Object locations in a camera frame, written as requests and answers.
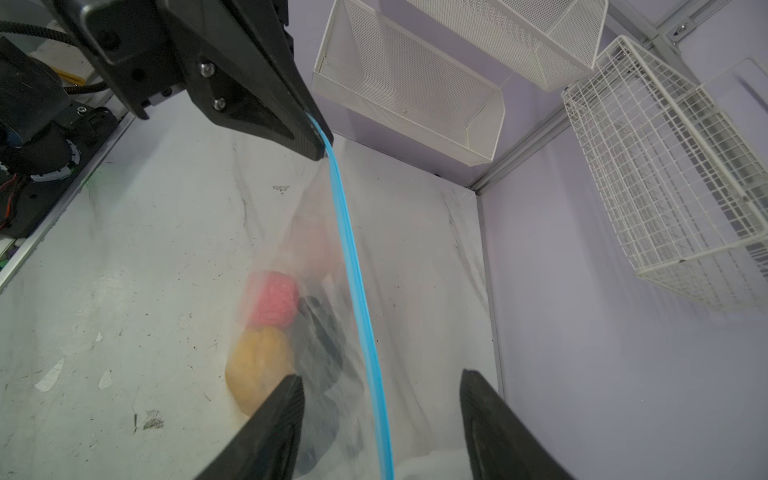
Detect yellow-brown toy potato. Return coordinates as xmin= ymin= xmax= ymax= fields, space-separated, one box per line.
xmin=225 ymin=327 xmax=296 ymax=417

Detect aluminium rail base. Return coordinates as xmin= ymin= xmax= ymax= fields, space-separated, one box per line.
xmin=0 ymin=35 xmax=136 ymax=295

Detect white wire wall basket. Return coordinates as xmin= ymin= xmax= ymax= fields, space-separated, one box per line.
xmin=562 ymin=36 xmax=767 ymax=310

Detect white mesh two-tier shelf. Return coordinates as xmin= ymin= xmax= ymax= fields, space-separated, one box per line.
xmin=313 ymin=0 xmax=608 ymax=166

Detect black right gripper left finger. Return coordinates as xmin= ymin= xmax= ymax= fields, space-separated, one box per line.
xmin=197 ymin=374 xmax=305 ymax=480

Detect black toy avocado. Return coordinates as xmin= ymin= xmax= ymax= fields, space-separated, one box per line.
xmin=289 ymin=296 xmax=346 ymax=393

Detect clear zip bag blue zipper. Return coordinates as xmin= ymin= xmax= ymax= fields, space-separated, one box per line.
xmin=225 ymin=138 xmax=493 ymax=479

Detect pink toy fruit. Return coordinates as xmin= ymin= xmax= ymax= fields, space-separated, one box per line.
xmin=243 ymin=270 xmax=299 ymax=330

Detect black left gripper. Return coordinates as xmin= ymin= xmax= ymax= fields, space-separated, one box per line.
xmin=45 ymin=1 xmax=326 ymax=161

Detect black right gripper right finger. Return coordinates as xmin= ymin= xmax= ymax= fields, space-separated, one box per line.
xmin=459 ymin=369 xmax=572 ymax=480

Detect aluminium frame post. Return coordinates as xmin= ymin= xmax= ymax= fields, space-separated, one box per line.
xmin=467 ymin=1 xmax=728 ymax=195

